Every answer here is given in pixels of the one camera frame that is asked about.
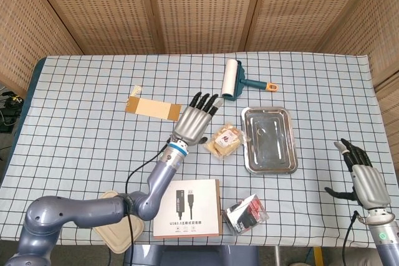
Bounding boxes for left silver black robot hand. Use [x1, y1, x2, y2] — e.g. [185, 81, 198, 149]
[170, 92, 224, 147]

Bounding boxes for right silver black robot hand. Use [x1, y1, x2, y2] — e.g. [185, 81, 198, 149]
[324, 138, 392, 209]

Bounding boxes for bread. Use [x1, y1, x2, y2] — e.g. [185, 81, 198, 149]
[203, 121, 252, 163]

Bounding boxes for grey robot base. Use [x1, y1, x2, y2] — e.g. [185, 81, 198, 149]
[124, 245, 259, 266]

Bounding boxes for stainless steel tray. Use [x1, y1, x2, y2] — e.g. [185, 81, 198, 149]
[240, 106, 299, 176]

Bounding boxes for brown cardboard envelope piece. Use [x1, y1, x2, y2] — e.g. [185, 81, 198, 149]
[124, 85, 183, 123]

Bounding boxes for blue checkered tablecloth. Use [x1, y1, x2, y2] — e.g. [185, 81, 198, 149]
[0, 51, 399, 247]

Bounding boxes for clear box red black parts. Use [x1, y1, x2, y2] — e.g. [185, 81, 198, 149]
[224, 193, 270, 236]

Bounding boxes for woven bamboo screen panel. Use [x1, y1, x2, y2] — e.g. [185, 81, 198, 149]
[0, 0, 85, 93]
[143, 0, 267, 55]
[26, 0, 163, 57]
[244, 0, 386, 54]
[317, 0, 399, 88]

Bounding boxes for beige pulp food container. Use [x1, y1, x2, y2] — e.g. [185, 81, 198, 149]
[93, 190, 145, 254]

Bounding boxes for teal lint roller orange handle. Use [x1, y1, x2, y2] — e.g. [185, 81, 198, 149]
[220, 59, 279, 102]

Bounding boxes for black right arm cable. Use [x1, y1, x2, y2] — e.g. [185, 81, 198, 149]
[342, 211, 369, 266]

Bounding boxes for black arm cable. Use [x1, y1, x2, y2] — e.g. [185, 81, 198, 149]
[342, 211, 369, 266]
[107, 136, 175, 266]

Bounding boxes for white USB cable box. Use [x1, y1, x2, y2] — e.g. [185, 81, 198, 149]
[152, 178, 224, 240]

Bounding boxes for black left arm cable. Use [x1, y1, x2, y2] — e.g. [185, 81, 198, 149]
[107, 136, 175, 266]

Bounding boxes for black device with cables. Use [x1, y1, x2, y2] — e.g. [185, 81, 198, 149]
[0, 90, 24, 135]

